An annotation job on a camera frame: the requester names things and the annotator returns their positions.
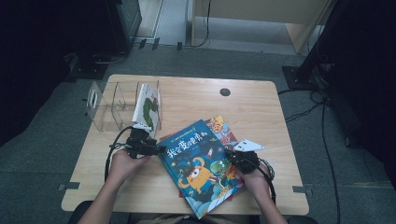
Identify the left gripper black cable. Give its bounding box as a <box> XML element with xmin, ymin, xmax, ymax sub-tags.
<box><xmin>104</xmin><ymin>125</ymin><xmax>134</xmax><ymax>183</ymax></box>

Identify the black chair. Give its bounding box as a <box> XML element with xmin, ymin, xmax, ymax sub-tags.
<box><xmin>66</xmin><ymin>200</ymin><xmax>96</xmax><ymax>224</ymax></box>

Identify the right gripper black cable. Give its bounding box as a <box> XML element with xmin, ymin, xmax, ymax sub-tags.
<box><xmin>257</xmin><ymin>157</ymin><xmax>277</xmax><ymax>205</ymax></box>

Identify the black stand base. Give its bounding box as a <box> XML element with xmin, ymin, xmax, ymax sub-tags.
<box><xmin>65</xmin><ymin>51</ymin><xmax>110</xmax><ymax>80</ymax></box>

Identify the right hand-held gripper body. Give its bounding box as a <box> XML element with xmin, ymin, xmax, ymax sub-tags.
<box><xmin>232</xmin><ymin>138</ymin><xmax>266</xmax><ymax>175</ymax></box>

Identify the white caterpillar picture book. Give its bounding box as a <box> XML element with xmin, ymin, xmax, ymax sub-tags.
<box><xmin>131</xmin><ymin>82</ymin><xmax>163</xmax><ymax>138</ymax></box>

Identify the black metal stand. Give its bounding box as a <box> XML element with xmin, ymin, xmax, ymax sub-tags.
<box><xmin>281</xmin><ymin>0</ymin><xmax>344</xmax><ymax>91</ymax></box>

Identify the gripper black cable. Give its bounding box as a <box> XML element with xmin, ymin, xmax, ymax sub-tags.
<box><xmin>104</xmin><ymin>125</ymin><xmax>134</xmax><ymax>183</ymax></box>
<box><xmin>257</xmin><ymin>157</ymin><xmax>277</xmax><ymax>205</ymax></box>

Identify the person's right hand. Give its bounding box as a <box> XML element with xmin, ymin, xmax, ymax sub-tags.
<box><xmin>240</xmin><ymin>165</ymin><xmax>272</xmax><ymax>203</ymax></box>

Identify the long black floor cable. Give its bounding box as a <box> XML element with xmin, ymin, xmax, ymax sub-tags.
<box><xmin>319</xmin><ymin>91</ymin><xmax>342</xmax><ymax>224</ymax></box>

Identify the black hanging cable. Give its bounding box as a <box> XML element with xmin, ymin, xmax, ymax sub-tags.
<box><xmin>183</xmin><ymin>0</ymin><xmax>213</xmax><ymax>49</ymax></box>

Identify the person's left hand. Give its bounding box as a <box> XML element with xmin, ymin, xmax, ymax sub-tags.
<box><xmin>106</xmin><ymin>148</ymin><xmax>152</xmax><ymax>188</ymax></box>

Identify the dark curtain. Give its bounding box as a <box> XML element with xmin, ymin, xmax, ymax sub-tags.
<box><xmin>0</xmin><ymin>0</ymin><xmax>110</xmax><ymax>147</ymax></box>
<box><xmin>326</xmin><ymin>0</ymin><xmax>396</xmax><ymax>183</ymax></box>

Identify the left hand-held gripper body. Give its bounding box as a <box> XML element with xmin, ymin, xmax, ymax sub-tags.
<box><xmin>125</xmin><ymin>121</ymin><xmax>158</xmax><ymax>160</ymax></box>

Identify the clear acrylic book rack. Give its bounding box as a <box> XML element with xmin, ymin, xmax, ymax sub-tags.
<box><xmin>85</xmin><ymin>78</ymin><xmax>163</xmax><ymax>133</ymax></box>

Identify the beige wooden cabinet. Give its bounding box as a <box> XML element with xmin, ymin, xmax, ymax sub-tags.
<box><xmin>191</xmin><ymin>0</ymin><xmax>332</xmax><ymax>54</ymax></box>

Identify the short black floor cable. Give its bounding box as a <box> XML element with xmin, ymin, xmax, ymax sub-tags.
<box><xmin>284</xmin><ymin>102</ymin><xmax>325</xmax><ymax>124</ymax></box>

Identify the grey tape strip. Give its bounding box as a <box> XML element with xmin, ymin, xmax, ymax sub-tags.
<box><xmin>291</xmin><ymin>185</ymin><xmax>314</xmax><ymax>196</ymax></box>
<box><xmin>57</xmin><ymin>181</ymin><xmax>81</xmax><ymax>191</ymax></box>

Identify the light blue animals picture book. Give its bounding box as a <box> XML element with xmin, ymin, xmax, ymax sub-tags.
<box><xmin>160</xmin><ymin>115</ymin><xmax>247</xmax><ymax>202</ymax></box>

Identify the dark blue monster picture book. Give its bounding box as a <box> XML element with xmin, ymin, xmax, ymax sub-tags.
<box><xmin>157</xmin><ymin>119</ymin><xmax>246</xmax><ymax>220</ymax></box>

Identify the black equipment cabinet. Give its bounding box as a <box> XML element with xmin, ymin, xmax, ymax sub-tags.
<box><xmin>106</xmin><ymin>0</ymin><xmax>143</xmax><ymax>56</ymax></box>

